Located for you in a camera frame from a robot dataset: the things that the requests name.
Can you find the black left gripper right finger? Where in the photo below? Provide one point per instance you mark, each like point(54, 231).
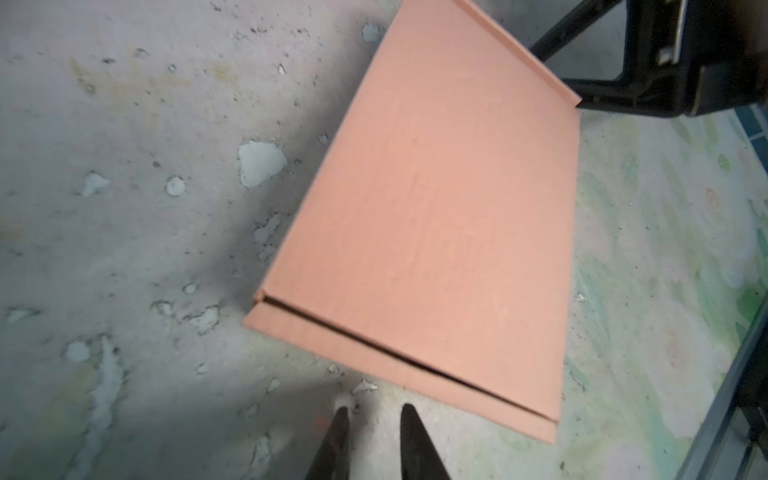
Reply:
point(418, 456)

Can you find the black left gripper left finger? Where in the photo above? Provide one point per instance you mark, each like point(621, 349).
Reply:
point(332, 459)

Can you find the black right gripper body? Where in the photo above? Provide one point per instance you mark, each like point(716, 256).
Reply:
point(690, 58)

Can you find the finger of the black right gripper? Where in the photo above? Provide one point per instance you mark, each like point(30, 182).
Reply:
point(584, 15)
point(618, 96)

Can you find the pink paper box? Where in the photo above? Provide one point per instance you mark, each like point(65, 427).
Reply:
point(433, 249)

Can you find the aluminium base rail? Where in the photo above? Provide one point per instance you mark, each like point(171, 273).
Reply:
point(732, 440)

